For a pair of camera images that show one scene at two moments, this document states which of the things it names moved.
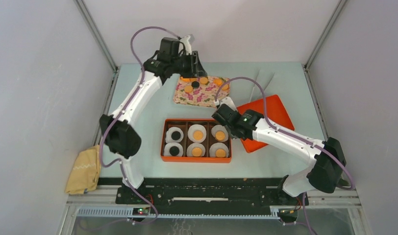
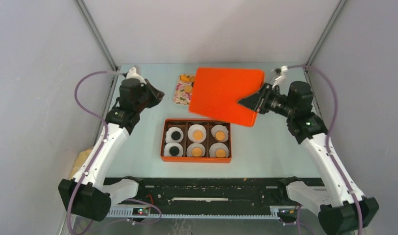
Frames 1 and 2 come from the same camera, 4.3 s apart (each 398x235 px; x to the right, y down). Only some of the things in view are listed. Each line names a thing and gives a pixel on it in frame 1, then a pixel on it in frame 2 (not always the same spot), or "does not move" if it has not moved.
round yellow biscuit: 220,135 does not move
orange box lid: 276,114 to 216,92
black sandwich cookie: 175,135 does not move
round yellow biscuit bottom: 220,152 does not move
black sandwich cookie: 174,151 does not move
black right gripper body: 235,111 to 271,102
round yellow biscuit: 198,135 does not move
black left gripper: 196,69 to 157,95
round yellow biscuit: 196,152 does not move
